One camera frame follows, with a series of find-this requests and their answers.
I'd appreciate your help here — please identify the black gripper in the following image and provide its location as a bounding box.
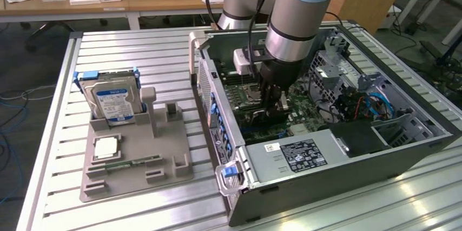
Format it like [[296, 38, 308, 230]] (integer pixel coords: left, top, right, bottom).
[[258, 59, 305, 91]]

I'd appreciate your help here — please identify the metal CPU socket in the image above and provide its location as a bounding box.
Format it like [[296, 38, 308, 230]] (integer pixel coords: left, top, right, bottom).
[[242, 83, 263, 107]]

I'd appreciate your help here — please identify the green motherboard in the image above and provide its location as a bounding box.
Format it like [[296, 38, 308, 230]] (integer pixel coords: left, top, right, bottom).
[[217, 60, 333, 145]]

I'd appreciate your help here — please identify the metal disk bay cage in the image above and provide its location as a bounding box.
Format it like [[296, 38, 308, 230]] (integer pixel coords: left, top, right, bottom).
[[310, 49, 382, 99]]

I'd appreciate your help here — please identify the silver finned heat sink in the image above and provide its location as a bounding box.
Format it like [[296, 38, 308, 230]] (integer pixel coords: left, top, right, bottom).
[[290, 125, 312, 136]]

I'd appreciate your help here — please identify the grey power supply unit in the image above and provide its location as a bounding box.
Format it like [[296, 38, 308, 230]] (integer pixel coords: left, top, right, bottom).
[[243, 129, 350, 184]]

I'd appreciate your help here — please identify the dark grey open PC case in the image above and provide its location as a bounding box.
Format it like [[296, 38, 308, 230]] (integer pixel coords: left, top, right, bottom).
[[189, 24, 454, 228]]

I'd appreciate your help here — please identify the grey parts rack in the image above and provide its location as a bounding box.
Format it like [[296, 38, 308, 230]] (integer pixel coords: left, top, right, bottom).
[[79, 86, 194, 203]]

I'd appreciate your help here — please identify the hard disk with blue carrier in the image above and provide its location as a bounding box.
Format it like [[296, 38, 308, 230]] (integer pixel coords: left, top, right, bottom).
[[74, 67, 142, 127]]

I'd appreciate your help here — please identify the green RAM stick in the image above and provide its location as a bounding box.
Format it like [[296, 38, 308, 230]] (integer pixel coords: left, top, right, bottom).
[[105, 159, 159, 168]]

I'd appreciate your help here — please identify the silver CPU chip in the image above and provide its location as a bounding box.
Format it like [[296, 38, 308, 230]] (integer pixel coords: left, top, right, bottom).
[[93, 137, 121, 159]]

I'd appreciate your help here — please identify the black office chair base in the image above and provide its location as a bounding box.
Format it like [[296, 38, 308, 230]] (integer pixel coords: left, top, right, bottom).
[[22, 21, 77, 52]]

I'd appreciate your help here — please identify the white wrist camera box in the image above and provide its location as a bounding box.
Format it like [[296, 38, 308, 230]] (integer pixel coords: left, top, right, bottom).
[[234, 49, 254, 75]]

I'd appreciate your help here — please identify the blue data wire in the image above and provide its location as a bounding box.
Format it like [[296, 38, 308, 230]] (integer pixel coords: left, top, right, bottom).
[[364, 93, 394, 120]]

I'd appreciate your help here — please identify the blue floor cable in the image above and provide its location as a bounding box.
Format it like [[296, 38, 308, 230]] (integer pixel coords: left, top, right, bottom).
[[0, 84, 38, 204]]

